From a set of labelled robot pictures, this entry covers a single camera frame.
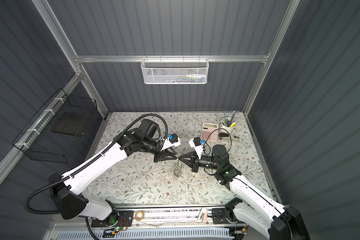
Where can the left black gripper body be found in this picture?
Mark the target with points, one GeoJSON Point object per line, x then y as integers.
{"type": "Point", "coordinates": [153, 148]}

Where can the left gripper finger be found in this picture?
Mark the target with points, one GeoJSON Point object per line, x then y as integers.
{"type": "Point", "coordinates": [165, 157]}
{"type": "Point", "coordinates": [169, 153]}

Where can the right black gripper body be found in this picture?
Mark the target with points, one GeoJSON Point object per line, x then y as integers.
{"type": "Point", "coordinates": [206, 162]}

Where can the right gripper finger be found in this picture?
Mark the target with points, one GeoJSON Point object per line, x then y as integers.
{"type": "Point", "coordinates": [188, 158]}
{"type": "Point", "coordinates": [193, 166]}

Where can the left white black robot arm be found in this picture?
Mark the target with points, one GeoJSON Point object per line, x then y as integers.
{"type": "Point", "coordinates": [68, 196]}

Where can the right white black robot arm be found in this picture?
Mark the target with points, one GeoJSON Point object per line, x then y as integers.
{"type": "Point", "coordinates": [251, 206]}

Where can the black white stapler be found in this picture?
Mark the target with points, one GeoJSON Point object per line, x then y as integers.
{"type": "Point", "coordinates": [224, 137]}

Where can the pink calculator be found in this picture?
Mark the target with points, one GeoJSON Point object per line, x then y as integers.
{"type": "Point", "coordinates": [209, 132]}

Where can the white pen cup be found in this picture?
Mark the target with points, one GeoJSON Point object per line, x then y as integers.
{"type": "Point", "coordinates": [227, 124]}

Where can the white pink small device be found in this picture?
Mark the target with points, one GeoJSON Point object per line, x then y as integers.
{"type": "Point", "coordinates": [203, 216]}

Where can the tape roll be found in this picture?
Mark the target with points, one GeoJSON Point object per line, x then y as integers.
{"type": "Point", "coordinates": [139, 215]}

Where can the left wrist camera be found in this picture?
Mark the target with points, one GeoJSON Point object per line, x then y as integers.
{"type": "Point", "coordinates": [171, 141]}

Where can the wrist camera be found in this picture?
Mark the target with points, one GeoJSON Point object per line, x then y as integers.
{"type": "Point", "coordinates": [171, 141]}
{"type": "Point", "coordinates": [197, 144]}

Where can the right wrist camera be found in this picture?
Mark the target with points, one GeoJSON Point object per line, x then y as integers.
{"type": "Point", "coordinates": [197, 144]}

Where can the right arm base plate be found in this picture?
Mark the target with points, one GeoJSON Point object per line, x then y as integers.
{"type": "Point", "coordinates": [224, 216]}

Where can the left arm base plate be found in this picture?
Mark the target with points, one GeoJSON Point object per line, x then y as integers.
{"type": "Point", "coordinates": [119, 220]}

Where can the white wire mesh basket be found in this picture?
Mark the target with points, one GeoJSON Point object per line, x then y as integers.
{"type": "Point", "coordinates": [175, 72]}

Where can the black wire basket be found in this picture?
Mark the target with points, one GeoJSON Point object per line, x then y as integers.
{"type": "Point", "coordinates": [54, 137]}

